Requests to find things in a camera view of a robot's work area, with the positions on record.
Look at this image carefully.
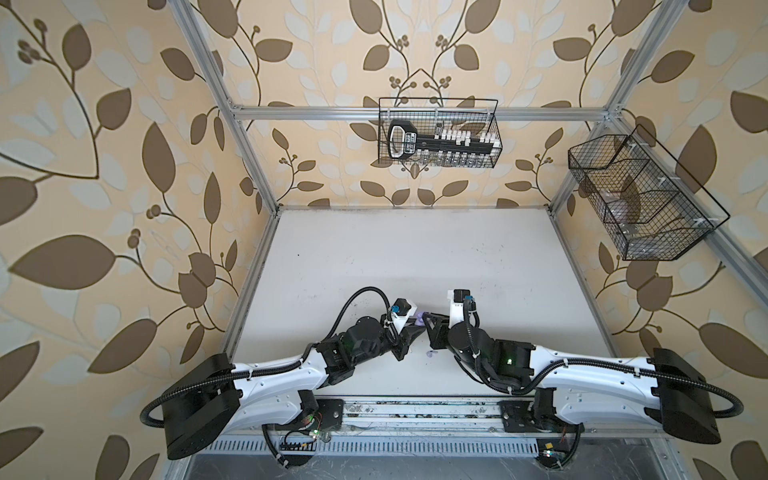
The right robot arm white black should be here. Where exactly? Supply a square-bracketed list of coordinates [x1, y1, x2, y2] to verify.
[421, 296, 744, 445]

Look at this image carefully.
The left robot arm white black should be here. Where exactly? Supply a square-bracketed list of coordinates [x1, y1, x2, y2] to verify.
[139, 286, 426, 460]

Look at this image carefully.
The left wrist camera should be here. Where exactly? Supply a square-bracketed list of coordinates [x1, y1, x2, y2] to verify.
[389, 298, 417, 333]

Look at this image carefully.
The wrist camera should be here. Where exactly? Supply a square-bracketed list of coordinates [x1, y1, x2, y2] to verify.
[389, 298, 417, 333]
[447, 289, 474, 328]

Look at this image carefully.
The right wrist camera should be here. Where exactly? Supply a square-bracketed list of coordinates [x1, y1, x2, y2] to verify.
[447, 289, 474, 328]

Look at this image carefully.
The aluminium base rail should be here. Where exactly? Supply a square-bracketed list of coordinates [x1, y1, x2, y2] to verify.
[175, 394, 673, 439]

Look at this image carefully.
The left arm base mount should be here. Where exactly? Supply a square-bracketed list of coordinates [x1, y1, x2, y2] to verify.
[268, 390, 345, 432]

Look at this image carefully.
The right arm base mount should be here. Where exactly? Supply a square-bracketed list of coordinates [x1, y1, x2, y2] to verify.
[498, 388, 584, 435]

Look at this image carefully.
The black tool rack with handle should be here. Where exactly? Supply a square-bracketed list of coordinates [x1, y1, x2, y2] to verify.
[385, 120, 502, 160]

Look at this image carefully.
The back wire basket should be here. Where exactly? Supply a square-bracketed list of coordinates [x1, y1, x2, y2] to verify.
[377, 96, 503, 169]

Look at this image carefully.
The wire basket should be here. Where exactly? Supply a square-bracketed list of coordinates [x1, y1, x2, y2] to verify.
[568, 125, 730, 261]
[377, 96, 503, 169]

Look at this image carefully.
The right wire basket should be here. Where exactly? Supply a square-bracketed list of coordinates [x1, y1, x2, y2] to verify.
[568, 125, 730, 261]

